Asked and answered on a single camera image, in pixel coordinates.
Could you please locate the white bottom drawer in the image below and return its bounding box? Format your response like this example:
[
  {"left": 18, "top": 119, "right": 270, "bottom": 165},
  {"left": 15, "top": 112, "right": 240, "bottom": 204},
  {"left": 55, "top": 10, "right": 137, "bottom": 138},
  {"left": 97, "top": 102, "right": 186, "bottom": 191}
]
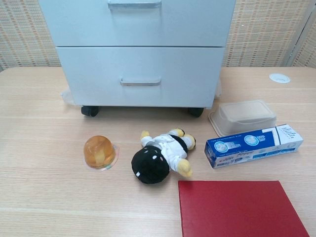
[{"left": 55, "top": 46, "right": 226, "bottom": 109}]

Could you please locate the white drawer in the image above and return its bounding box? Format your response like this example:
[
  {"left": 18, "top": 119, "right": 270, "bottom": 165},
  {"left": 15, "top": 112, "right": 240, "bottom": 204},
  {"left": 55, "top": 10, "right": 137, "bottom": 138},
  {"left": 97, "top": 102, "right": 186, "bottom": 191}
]
[
  {"left": 39, "top": 0, "right": 237, "bottom": 48},
  {"left": 55, "top": 46, "right": 226, "bottom": 109}
]

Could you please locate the white drawer cabinet body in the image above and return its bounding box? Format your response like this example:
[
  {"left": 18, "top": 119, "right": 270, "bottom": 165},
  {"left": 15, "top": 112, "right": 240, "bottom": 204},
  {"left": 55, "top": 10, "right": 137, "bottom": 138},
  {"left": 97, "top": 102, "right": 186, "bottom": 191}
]
[{"left": 39, "top": 0, "right": 237, "bottom": 111}]

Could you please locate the white middle drawer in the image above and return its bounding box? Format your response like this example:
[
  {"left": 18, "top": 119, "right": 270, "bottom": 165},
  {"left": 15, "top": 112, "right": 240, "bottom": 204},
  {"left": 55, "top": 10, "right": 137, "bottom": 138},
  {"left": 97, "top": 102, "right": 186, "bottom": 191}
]
[{"left": 39, "top": 0, "right": 237, "bottom": 48}]

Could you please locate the black caster wheel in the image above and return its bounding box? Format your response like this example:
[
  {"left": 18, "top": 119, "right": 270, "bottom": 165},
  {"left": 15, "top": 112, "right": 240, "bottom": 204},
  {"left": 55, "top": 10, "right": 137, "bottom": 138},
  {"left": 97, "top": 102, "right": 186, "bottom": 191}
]
[
  {"left": 188, "top": 108, "right": 205, "bottom": 118},
  {"left": 80, "top": 105, "right": 101, "bottom": 118}
]

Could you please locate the black and white plush doll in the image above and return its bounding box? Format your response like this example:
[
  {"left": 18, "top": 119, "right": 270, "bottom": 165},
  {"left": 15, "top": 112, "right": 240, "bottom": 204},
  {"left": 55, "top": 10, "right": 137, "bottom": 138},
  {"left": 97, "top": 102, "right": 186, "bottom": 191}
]
[{"left": 130, "top": 128, "right": 198, "bottom": 185}]

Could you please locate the orange jelly cup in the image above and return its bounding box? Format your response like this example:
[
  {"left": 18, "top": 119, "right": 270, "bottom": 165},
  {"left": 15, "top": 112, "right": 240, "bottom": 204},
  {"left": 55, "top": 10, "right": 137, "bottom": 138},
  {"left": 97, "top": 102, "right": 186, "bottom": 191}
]
[{"left": 83, "top": 135, "right": 121, "bottom": 171}]

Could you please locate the beige plastic food container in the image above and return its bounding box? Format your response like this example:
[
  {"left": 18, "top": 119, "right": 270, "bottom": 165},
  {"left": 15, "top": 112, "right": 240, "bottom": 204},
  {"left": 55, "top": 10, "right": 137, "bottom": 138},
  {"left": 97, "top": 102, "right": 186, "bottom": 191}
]
[{"left": 208, "top": 99, "right": 277, "bottom": 138}]

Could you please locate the blue toothpaste box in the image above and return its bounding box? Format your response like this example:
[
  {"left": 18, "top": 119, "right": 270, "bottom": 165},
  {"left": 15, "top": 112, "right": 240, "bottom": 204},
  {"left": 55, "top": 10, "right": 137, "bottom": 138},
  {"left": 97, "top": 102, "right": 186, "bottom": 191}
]
[{"left": 204, "top": 123, "right": 304, "bottom": 170}]

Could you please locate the red hardcover book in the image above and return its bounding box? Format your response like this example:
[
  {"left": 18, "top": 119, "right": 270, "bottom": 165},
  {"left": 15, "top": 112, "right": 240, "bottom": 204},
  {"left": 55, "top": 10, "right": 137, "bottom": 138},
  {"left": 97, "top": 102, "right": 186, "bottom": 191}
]
[{"left": 177, "top": 180, "right": 311, "bottom": 237}]

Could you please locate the woven beige folding screen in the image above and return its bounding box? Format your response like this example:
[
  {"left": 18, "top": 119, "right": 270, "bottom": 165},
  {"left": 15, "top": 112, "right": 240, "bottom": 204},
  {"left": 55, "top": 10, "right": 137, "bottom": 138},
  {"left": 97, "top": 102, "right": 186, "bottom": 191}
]
[{"left": 0, "top": 0, "right": 316, "bottom": 69}]

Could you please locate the white desk cable grommet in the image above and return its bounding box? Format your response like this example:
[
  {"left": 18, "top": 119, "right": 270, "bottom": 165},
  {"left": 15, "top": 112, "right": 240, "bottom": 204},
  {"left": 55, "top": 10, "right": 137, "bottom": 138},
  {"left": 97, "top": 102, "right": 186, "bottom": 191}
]
[{"left": 269, "top": 73, "right": 291, "bottom": 84}]

